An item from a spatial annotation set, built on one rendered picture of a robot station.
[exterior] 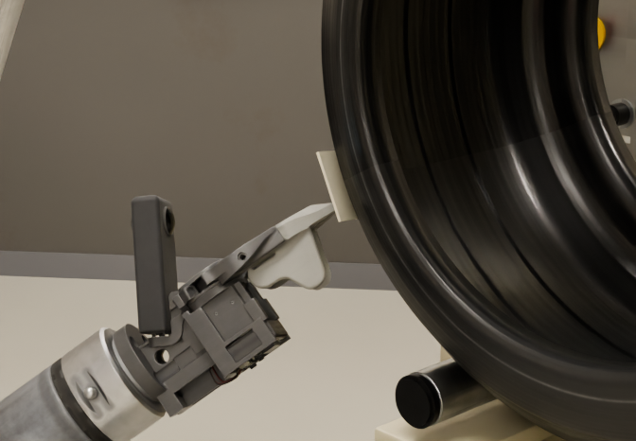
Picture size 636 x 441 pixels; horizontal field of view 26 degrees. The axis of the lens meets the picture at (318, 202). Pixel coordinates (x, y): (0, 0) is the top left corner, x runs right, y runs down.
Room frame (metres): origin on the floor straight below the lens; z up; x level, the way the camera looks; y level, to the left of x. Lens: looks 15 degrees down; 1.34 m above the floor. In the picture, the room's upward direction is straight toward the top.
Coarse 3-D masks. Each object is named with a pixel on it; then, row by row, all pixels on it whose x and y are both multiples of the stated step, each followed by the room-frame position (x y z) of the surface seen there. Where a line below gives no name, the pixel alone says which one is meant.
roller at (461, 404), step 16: (432, 368) 1.03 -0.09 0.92; (448, 368) 1.03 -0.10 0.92; (400, 384) 1.03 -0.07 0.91; (416, 384) 1.01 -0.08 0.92; (432, 384) 1.01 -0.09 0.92; (448, 384) 1.02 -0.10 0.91; (464, 384) 1.03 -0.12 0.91; (400, 400) 1.02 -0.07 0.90; (416, 400) 1.01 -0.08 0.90; (432, 400) 1.00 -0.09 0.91; (448, 400) 1.01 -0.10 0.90; (464, 400) 1.02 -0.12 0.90; (480, 400) 1.04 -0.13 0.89; (416, 416) 1.01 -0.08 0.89; (432, 416) 1.00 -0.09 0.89; (448, 416) 1.02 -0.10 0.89
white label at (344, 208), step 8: (320, 152) 1.10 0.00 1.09; (328, 152) 1.11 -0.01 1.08; (320, 160) 1.09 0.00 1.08; (328, 160) 1.10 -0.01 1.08; (336, 160) 1.12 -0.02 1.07; (328, 168) 1.10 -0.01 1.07; (336, 168) 1.11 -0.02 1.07; (328, 176) 1.09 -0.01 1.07; (336, 176) 1.10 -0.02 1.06; (328, 184) 1.08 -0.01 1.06; (336, 184) 1.10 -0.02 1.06; (336, 192) 1.09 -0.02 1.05; (344, 192) 1.10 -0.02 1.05; (336, 200) 1.08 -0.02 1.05; (344, 200) 1.10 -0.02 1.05; (336, 208) 1.08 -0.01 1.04; (344, 208) 1.09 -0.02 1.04; (352, 208) 1.10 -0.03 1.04; (344, 216) 1.08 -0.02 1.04; (352, 216) 1.10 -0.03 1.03
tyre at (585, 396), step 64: (384, 0) 1.17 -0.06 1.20; (448, 0) 1.23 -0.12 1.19; (512, 0) 1.27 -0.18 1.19; (576, 0) 1.25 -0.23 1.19; (384, 64) 1.17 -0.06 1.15; (448, 64) 1.23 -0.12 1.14; (512, 64) 1.27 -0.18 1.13; (576, 64) 1.25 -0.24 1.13; (384, 128) 1.06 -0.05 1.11; (448, 128) 1.21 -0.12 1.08; (512, 128) 1.25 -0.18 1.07; (576, 128) 1.24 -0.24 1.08; (384, 192) 1.03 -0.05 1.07; (448, 192) 1.17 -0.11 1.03; (512, 192) 1.22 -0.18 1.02; (576, 192) 1.23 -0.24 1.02; (384, 256) 1.04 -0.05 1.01; (448, 256) 1.02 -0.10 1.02; (512, 256) 1.16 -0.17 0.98; (576, 256) 1.19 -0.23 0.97; (448, 320) 0.99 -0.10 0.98; (512, 320) 0.97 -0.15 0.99; (576, 320) 1.11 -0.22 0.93; (512, 384) 0.94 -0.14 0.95; (576, 384) 0.89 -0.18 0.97
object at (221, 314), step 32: (192, 288) 1.05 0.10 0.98; (224, 288) 1.05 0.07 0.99; (192, 320) 1.04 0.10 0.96; (224, 320) 1.04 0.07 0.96; (256, 320) 1.04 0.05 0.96; (128, 352) 1.04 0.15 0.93; (160, 352) 1.08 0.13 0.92; (192, 352) 1.06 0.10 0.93; (224, 352) 1.03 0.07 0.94; (256, 352) 1.03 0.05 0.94; (160, 384) 1.04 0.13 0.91; (192, 384) 1.06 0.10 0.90
